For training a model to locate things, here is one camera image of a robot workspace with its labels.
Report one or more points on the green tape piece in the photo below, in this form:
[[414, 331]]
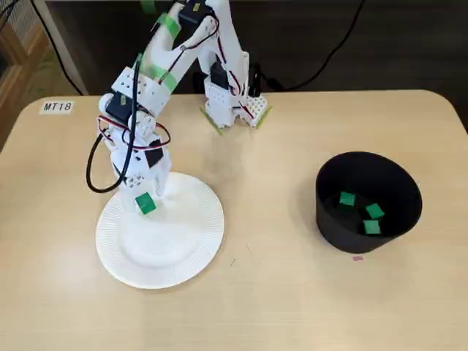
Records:
[[148, 5]]

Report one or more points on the black pot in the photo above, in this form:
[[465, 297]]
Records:
[[365, 243]]

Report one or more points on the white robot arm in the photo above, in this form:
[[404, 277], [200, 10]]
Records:
[[225, 22]]

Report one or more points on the white paper plate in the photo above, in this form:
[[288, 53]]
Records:
[[153, 256]]

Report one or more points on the green base plate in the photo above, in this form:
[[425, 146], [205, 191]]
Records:
[[263, 118]]

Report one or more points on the white MT18 label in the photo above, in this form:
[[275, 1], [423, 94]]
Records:
[[57, 106]]

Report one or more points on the green cube block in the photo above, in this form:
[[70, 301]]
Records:
[[371, 227], [146, 204], [347, 199], [375, 211]]

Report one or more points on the wooden shelf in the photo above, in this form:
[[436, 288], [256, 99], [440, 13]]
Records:
[[14, 84]]

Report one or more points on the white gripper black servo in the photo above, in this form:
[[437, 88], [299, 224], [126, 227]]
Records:
[[159, 181]]

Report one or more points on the white metal post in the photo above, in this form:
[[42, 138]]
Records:
[[65, 55]]

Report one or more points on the small pink tape mark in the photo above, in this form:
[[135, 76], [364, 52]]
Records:
[[358, 258]]

